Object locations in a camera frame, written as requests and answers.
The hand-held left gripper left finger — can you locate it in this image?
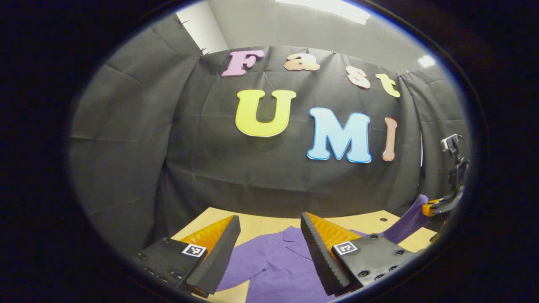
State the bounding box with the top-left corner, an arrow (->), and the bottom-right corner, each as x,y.
134,215 -> 242,298

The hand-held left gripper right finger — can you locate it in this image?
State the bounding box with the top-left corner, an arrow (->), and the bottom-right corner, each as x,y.
300,212 -> 418,297

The purple button shirt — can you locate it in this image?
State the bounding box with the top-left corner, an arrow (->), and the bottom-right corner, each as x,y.
217,194 -> 430,303

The black backdrop cloth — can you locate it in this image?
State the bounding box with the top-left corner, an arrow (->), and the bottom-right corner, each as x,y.
69,13 -> 470,257

